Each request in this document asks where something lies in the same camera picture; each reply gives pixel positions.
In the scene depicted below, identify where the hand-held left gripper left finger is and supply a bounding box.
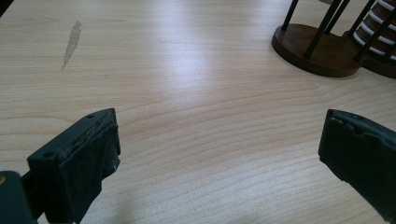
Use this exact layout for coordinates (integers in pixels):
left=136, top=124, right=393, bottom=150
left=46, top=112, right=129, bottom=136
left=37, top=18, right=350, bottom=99
left=27, top=107, right=121, bottom=224

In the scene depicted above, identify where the brown double cup holder rack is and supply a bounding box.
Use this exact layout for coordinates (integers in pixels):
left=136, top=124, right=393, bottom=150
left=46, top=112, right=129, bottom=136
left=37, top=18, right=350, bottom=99
left=271, top=0, right=396, bottom=80

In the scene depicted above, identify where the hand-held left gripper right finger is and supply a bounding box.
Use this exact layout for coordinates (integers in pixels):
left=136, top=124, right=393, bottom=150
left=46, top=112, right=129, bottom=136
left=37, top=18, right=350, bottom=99
left=318, top=108, right=396, bottom=224

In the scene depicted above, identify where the stack of brown paper cups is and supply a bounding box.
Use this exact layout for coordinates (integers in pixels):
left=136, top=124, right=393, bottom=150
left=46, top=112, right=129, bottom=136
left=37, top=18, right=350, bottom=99
left=352, top=0, right=396, bottom=62

